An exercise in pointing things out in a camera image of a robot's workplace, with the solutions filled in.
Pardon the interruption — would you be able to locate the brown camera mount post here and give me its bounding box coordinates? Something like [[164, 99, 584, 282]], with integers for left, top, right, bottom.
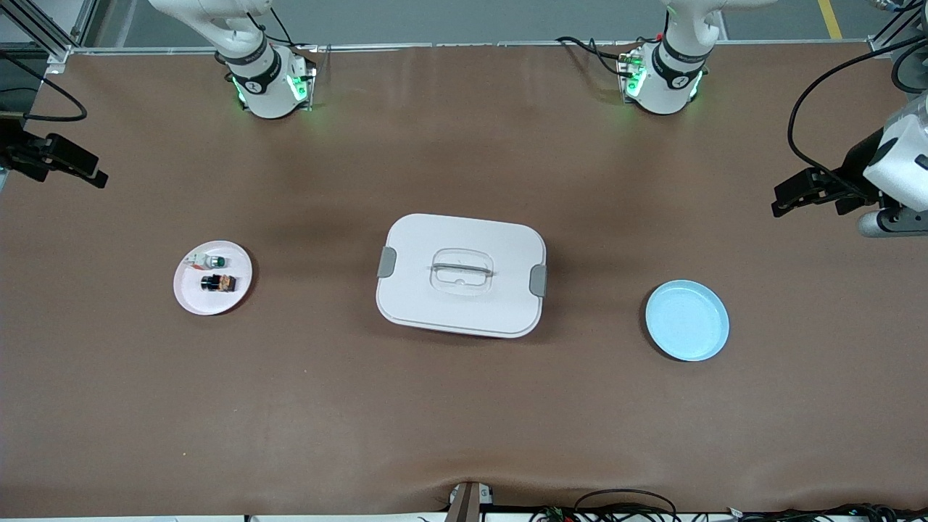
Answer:
[[446, 481, 495, 522]]

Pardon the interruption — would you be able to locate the white lidded storage box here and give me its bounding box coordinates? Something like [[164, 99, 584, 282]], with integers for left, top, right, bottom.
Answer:
[[376, 213, 548, 339]]

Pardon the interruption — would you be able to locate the black base cable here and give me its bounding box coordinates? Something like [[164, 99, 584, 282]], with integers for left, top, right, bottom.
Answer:
[[556, 35, 639, 77], [246, 6, 320, 51]]

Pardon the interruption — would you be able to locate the light blue round plate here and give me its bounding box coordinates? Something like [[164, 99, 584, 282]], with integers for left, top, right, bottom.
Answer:
[[645, 280, 730, 363]]

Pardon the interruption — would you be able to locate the black looped cable bundle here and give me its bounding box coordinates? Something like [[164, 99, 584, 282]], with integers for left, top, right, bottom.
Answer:
[[529, 489, 682, 522]]

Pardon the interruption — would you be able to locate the pink round plate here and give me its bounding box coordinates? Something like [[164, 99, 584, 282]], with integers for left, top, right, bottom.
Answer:
[[173, 240, 254, 316]]

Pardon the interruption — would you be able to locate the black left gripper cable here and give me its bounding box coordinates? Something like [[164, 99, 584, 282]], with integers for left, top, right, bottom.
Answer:
[[788, 36, 928, 204]]

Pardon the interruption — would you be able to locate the aluminium frame profile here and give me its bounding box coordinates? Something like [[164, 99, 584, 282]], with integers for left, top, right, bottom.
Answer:
[[866, 0, 928, 59], [0, 0, 100, 73]]

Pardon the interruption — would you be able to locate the black left base cable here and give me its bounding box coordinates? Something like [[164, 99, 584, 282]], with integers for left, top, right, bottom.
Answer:
[[556, 35, 639, 77]]

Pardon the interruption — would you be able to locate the black right base cable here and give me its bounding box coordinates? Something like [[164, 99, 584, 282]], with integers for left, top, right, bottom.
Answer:
[[246, 6, 320, 51]]

